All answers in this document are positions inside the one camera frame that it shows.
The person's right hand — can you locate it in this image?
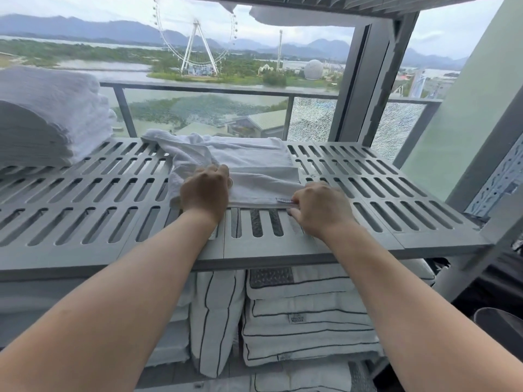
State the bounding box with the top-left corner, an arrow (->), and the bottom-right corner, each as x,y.
287,181 -> 356,241

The person's left hand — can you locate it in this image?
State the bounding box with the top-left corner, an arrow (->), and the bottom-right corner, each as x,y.
179,164 -> 234,229

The white hand towel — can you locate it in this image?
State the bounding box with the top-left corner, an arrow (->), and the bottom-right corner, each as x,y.
141,128 -> 304,210

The person's left forearm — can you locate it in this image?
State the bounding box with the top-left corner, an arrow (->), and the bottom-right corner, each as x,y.
0,207 -> 221,392

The person's right forearm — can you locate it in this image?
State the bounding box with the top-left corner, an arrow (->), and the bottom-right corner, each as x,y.
320,220 -> 523,392

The grey roofed building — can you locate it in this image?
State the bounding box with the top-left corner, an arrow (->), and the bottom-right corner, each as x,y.
175,109 -> 289,139

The stack of black-piped white pillows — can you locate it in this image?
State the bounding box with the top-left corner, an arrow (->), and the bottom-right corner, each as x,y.
190,263 -> 436,392

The glass balcony railing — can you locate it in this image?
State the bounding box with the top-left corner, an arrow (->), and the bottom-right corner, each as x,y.
99,80 -> 445,170

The grey slotted shelf board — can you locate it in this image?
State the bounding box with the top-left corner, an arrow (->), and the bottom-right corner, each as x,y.
0,136 -> 493,282

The white dome building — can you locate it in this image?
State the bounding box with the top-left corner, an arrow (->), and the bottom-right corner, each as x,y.
304,59 -> 327,80

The white ferris wheel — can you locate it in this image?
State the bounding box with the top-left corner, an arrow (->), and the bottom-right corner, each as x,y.
153,0 -> 239,76

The stack of plain white pillows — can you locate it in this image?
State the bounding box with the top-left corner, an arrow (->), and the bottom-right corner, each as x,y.
0,277 -> 197,368

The blue water slide structure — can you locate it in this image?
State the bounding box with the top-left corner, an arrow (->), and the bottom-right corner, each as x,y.
393,68 -> 446,102

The stack of folded white towels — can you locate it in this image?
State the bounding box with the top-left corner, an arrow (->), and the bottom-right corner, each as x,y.
0,65 -> 118,168

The pale green glass partition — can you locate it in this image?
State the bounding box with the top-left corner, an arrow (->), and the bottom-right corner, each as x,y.
402,0 -> 523,203

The black plastic bag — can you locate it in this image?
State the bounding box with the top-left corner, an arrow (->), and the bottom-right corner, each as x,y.
424,240 -> 523,323

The white hanging sheet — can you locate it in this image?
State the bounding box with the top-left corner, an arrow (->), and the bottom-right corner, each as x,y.
218,0 -> 369,27

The grey ribbed shelf board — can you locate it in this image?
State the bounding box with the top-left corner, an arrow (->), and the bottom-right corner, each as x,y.
135,0 -> 507,17

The dark grey round bin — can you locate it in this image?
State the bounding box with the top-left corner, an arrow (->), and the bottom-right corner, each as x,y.
473,307 -> 523,392

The dark window frame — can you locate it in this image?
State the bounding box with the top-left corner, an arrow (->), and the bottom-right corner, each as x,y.
328,14 -> 403,145

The grey notched shelf post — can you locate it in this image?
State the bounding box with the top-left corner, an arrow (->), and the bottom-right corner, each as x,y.
432,130 -> 523,305
359,11 -> 421,148

